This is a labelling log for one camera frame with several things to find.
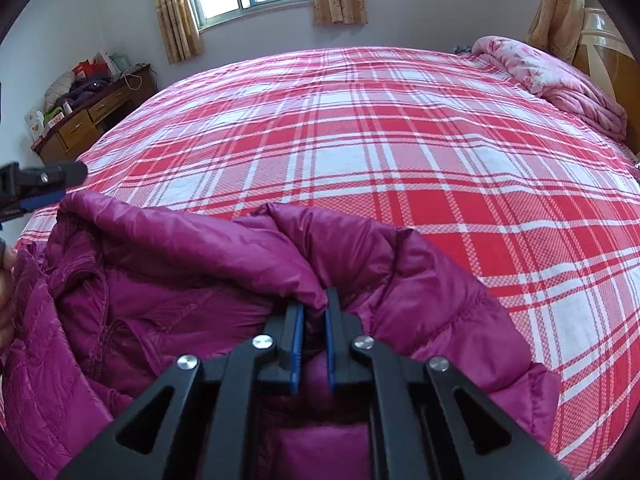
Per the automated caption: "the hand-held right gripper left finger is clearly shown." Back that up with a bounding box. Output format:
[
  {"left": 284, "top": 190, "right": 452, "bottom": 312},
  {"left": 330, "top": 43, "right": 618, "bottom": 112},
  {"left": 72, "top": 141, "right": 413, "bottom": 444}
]
[{"left": 57, "top": 300, "right": 306, "bottom": 480}]

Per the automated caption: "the pink floral blanket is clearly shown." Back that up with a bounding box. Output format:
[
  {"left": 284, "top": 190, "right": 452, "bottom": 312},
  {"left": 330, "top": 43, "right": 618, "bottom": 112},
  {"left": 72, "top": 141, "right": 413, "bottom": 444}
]
[{"left": 472, "top": 35, "right": 628, "bottom": 142}]

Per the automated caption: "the bed with red plaid sheet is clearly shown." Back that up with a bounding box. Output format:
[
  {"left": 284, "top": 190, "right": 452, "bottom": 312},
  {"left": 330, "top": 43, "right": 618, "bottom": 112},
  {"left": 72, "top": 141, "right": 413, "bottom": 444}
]
[{"left": 12, "top": 46, "right": 640, "bottom": 468}]

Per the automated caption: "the wooden headboard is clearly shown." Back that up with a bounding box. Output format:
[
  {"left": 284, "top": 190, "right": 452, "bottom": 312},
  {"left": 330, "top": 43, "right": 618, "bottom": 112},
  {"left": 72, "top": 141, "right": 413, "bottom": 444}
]
[{"left": 572, "top": 7, "right": 640, "bottom": 156}]

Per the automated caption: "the magenta puffer jacket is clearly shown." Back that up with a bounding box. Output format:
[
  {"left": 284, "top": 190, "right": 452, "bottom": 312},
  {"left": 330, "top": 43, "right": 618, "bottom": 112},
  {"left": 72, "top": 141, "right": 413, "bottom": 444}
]
[{"left": 0, "top": 191, "right": 563, "bottom": 480}]

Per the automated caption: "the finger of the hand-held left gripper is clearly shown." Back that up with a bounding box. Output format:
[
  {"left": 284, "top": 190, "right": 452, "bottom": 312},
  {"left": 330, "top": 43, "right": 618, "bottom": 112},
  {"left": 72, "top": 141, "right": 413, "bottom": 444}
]
[
  {"left": 0, "top": 161, "right": 89, "bottom": 196},
  {"left": 0, "top": 191, "right": 65, "bottom": 224}
]

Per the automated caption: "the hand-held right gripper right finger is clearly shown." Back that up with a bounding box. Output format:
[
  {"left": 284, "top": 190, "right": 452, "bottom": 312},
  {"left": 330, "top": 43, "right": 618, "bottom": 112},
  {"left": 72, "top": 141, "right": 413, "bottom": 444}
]
[{"left": 325, "top": 287, "right": 573, "bottom": 480}]

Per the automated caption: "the brown wooden desk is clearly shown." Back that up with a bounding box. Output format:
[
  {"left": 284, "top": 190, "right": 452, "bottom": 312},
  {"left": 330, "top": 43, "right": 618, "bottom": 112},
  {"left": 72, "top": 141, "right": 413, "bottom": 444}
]
[{"left": 31, "top": 64, "right": 160, "bottom": 165}]

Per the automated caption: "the pile of purple clothes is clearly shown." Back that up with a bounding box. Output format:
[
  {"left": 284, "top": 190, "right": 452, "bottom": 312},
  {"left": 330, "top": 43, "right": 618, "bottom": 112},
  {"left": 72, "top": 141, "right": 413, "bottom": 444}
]
[{"left": 65, "top": 76, "right": 114, "bottom": 107}]

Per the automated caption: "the person's left hand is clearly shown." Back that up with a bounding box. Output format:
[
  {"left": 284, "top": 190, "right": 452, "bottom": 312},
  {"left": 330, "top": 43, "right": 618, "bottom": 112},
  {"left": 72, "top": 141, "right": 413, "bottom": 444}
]
[{"left": 0, "top": 260, "right": 17, "bottom": 351}]

